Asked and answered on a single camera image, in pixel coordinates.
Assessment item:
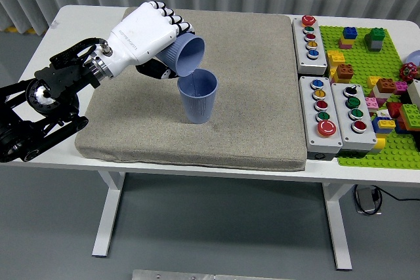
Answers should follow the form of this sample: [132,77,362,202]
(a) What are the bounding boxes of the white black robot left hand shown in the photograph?
[104,1,196,81]

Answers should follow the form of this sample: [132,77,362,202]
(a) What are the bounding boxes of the white box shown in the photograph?
[406,79,420,106]

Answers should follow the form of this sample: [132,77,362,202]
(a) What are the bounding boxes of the blue ribbed plastic cup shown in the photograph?
[177,68,219,125]
[156,33,207,78]

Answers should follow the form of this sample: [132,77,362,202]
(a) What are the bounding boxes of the green grey brick stack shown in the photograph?
[364,27,385,52]

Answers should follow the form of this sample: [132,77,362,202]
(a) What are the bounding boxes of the grey box small red mushroom button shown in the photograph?
[291,14,329,76]

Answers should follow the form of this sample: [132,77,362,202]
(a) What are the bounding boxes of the grey power adapter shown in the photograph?
[356,188,378,214]

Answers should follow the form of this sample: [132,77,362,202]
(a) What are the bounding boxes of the grey box large red mushroom button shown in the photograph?
[299,75,344,162]

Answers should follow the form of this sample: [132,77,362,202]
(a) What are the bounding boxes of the red valve wheel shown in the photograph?
[398,62,418,81]

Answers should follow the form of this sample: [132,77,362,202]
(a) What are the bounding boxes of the grey-brown fabric mat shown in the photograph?
[74,7,308,172]

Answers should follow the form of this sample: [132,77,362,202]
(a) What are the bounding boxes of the green studded baseplate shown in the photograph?
[318,26,420,170]

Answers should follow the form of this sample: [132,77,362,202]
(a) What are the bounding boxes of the light blue bowl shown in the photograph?
[405,49,420,65]

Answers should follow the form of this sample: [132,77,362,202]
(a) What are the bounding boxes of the magenta toy brick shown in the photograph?
[393,81,410,96]

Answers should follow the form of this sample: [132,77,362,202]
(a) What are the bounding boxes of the light pink toy brick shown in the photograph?
[364,96,381,112]

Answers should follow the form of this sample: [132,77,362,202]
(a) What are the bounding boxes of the yellow black floor tape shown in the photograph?
[6,26,47,35]

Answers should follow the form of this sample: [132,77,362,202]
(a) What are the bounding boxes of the blue yellow pink brick stack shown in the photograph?
[338,26,359,49]

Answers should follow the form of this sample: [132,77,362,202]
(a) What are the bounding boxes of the green orange brick stack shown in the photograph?
[397,103,420,135]

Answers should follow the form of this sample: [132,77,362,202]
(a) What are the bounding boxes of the brown white brick stack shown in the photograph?
[373,77,398,99]

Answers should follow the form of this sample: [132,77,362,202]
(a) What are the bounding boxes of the black power cable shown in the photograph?
[352,184,420,217]

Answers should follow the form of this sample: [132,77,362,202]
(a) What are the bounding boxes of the brown yellow brick stack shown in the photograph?
[329,63,355,84]

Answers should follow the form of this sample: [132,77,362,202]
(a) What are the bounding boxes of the red toy brick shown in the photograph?
[387,102,404,119]

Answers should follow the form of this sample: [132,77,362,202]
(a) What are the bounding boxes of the grey box black knob four buttons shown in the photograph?
[330,83,377,158]

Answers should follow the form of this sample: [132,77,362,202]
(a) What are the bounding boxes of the white table leg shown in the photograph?
[321,183,356,271]
[91,170,126,258]

